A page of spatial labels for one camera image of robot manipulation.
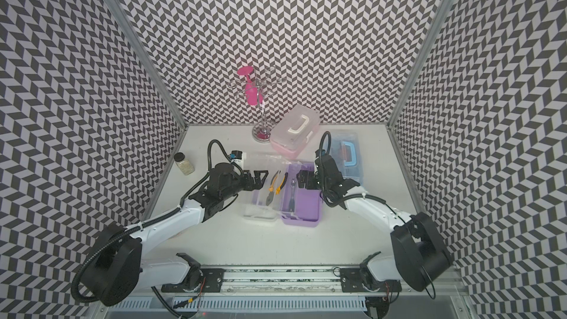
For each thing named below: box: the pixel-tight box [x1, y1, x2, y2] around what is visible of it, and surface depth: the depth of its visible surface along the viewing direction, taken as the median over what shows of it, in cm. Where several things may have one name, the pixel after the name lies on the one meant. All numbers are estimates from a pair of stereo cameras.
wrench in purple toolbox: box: [289, 177, 297, 214], surface depth 93 cm
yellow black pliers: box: [265, 169, 289, 207], surface depth 88 cm
